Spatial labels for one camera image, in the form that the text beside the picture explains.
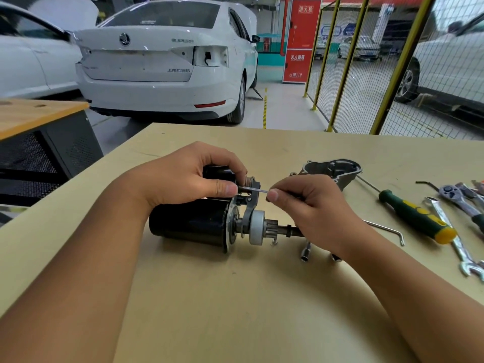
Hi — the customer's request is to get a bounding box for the person's right hand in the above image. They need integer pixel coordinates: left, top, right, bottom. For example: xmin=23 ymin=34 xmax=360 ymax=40
xmin=266 ymin=174 xmax=366 ymax=258

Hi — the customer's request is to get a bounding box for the person's left hand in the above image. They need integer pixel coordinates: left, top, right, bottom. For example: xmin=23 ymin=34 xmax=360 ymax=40
xmin=130 ymin=141 xmax=249 ymax=215

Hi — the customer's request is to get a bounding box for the black starter motor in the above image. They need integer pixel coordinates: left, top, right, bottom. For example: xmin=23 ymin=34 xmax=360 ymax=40
xmin=148 ymin=165 xmax=305 ymax=254

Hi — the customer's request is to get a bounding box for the person's left forearm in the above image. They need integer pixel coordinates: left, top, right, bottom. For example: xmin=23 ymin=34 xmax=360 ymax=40
xmin=0 ymin=172 xmax=152 ymax=363

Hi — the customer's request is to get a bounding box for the person's right forearm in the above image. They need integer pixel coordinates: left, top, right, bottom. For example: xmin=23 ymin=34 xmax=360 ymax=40
xmin=336 ymin=227 xmax=484 ymax=363

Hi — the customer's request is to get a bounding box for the grey aluminium starter housing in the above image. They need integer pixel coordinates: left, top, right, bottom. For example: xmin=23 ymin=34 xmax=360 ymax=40
xmin=289 ymin=159 xmax=363 ymax=192

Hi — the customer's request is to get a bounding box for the bent silver metal rod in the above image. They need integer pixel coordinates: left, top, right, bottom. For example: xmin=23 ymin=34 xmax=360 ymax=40
xmin=362 ymin=219 xmax=405 ymax=247

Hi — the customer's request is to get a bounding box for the yellow framed mesh fence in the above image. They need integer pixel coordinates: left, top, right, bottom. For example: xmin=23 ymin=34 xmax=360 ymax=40
xmin=302 ymin=0 xmax=484 ymax=141

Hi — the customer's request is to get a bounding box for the white sedan car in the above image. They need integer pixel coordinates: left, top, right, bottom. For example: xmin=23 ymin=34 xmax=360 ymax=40
xmin=73 ymin=0 xmax=260 ymax=125

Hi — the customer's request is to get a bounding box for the red fire equipment cabinet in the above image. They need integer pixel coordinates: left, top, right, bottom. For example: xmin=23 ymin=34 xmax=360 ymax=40
xmin=282 ymin=0 xmax=322 ymax=84

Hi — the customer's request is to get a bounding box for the small distant white car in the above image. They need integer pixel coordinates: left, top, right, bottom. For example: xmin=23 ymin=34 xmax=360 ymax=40
xmin=337 ymin=35 xmax=381 ymax=61

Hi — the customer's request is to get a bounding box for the silver combination wrench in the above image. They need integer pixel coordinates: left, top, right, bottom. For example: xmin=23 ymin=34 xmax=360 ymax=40
xmin=424 ymin=197 xmax=484 ymax=282

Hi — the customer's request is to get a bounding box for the silver ratchet wrench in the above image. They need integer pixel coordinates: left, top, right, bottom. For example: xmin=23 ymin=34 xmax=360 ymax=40
xmin=439 ymin=185 xmax=484 ymax=235

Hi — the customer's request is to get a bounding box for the wooden top black workbench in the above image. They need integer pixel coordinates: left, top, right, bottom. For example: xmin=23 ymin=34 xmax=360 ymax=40
xmin=0 ymin=98 xmax=104 ymax=225

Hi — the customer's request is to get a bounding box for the white car behind fence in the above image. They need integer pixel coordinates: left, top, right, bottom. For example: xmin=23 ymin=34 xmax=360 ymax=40
xmin=394 ymin=10 xmax=484 ymax=114

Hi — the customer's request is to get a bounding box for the green yellow handled screwdriver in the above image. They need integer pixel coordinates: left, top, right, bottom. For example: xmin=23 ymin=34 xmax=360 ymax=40
xmin=355 ymin=174 xmax=458 ymax=245

